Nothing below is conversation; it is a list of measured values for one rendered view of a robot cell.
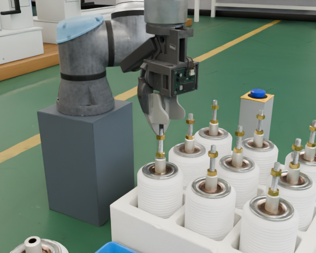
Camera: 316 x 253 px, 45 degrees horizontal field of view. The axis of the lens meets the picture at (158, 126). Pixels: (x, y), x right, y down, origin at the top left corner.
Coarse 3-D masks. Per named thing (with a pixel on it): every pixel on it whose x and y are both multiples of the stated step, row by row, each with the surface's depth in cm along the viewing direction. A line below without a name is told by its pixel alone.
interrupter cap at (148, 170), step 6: (150, 162) 82; (168, 162) 82; (144, 168) 79; (150, 168) 79; (168, 168) 80; (174, 168) 79; (144, 174) 77; (150, 174) 77; (156, 174) 77; (162, 174) 77; (168, 174) 77; (174, 174) 77
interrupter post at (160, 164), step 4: (156, 160) 77; (160, 160) 77; (164, 160) 77; (156, 164) 78; (160, 164) 77; (164, 164) 78; (156, 168) 78; (160, 168) 78; (164, 168) 78; (156, 172) 78; (160, 172) 78
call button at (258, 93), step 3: (252, 90) 105; (255, 90) 105; (258, 90) 105; (261, 90) 105; (252, 93) 104; (255, 93) 103; (258, 93) 103; (261, 93) 103; (264, 93) 103; (255, 96) 104; (258, 96) 104; (261, 96) 104
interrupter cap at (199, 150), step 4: (180, 144) 90; (184, 144) 90; (196, 144) 90; (200, 144) 90; (176, 148) 88; (180, 148) 88; (184, 148) 89; (196, 148) 89; (200, 148) 88; (204, 148) 88; (176, 152) 86; (180, 152) 86; (184, 152) 87; (192, 152) 87; (196, 152) 86; (200, 152) 86; (204, 152) 86; (184, 156) 85; (188, 156) 84; (192, 156) 84; (196, 156) 85
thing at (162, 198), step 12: (144, 180) 76; (156, 180) 75; (168, 180) 76; (180, 180) 77; (144, 192) 77; (156, 192) 76; (168, 192) 76; (180, 192) 78; (144, 204) 78; (156, 204) 77; (168, 204) 77; (180, 204) 79; (168, 216) 78
